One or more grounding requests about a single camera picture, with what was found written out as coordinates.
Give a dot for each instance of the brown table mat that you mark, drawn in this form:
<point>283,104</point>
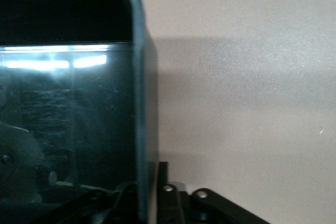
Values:
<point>236,77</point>

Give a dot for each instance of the black rectangular plastic box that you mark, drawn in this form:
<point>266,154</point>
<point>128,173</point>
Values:
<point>78,103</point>

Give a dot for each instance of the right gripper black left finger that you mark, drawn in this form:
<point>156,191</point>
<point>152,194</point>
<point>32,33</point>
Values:
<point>105,208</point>

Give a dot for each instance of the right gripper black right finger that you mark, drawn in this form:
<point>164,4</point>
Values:
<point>183,208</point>

